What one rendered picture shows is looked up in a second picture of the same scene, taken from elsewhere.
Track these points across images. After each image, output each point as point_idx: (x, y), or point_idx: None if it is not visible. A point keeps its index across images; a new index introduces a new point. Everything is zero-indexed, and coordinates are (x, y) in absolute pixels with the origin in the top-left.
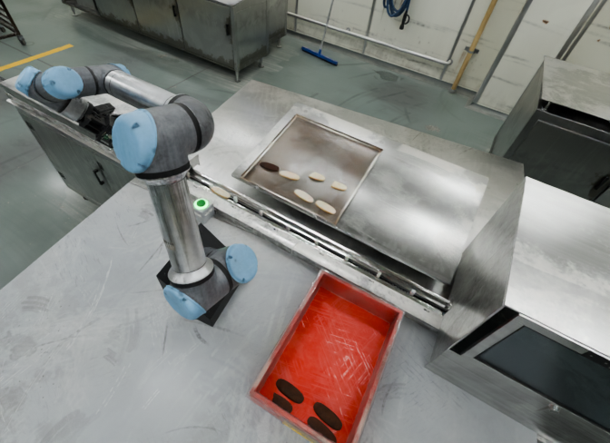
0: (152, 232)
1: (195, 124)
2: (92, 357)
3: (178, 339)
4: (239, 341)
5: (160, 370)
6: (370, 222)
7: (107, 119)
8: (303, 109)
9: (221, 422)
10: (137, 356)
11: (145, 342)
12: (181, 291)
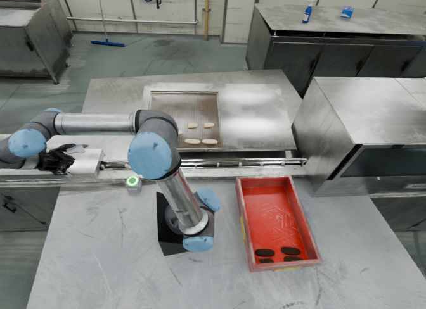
0: (108, 220)
1: (173, 126)
2: None
3: (184, 271)
4: (219, 247)
5: (188, 296)
6: (239, 137)
7: (54, 154)
8: (152, 86)
9: (245, 295)
10: (167, 299)
11: (165, 287)
12: (200, 236)
